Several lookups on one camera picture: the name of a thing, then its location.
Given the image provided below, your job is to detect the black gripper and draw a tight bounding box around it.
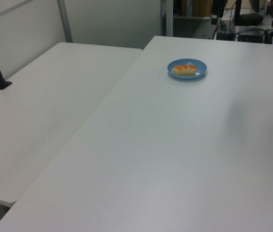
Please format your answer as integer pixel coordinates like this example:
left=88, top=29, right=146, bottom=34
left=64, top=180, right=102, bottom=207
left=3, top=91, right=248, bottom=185
left=211, top=0, right=227, bottom=31

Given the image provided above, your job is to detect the black electronics box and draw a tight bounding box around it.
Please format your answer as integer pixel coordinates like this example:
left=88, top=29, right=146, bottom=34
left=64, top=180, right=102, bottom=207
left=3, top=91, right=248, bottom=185
left=238, top=29, right=265, bottom=44

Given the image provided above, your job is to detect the grey metal partition post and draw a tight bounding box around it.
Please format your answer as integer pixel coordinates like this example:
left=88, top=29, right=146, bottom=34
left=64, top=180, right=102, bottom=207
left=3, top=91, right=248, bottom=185
left=57, top=0, right=74, bottom=44

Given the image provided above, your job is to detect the orange glazed bread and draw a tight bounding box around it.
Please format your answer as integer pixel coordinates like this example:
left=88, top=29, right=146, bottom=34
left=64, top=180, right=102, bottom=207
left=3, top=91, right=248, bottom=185
left=174, top=64, right=197, bottom=76

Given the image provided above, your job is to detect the wooden panel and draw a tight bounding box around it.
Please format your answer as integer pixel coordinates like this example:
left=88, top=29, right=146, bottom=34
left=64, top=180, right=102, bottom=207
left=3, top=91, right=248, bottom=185
left=181, top=0, right=212, bottom=17

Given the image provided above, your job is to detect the small black box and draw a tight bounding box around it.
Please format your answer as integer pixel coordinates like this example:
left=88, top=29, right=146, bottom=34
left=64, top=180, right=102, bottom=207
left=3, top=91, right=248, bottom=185
left=216, top=31, right=235, bottom=42

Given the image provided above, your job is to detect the blue round plate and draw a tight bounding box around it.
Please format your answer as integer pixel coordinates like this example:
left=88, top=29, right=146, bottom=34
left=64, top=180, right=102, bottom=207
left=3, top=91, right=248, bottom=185
left=167, top=58, right=208, bottom=82

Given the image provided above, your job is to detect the grey metal frame upright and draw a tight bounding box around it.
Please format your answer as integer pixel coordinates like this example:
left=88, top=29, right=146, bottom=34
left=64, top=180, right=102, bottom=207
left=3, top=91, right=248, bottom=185
left=160, top=0, right=174, bottom=37

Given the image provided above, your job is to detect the dark padded pouch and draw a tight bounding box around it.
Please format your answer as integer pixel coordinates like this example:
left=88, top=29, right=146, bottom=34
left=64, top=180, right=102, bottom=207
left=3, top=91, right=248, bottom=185
left=240, top=13, right=265, bottom=26

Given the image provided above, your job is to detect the black monitor stand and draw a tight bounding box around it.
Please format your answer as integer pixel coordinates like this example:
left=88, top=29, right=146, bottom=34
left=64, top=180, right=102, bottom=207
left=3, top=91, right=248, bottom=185
left=234, top=0, right=243, bottom=26

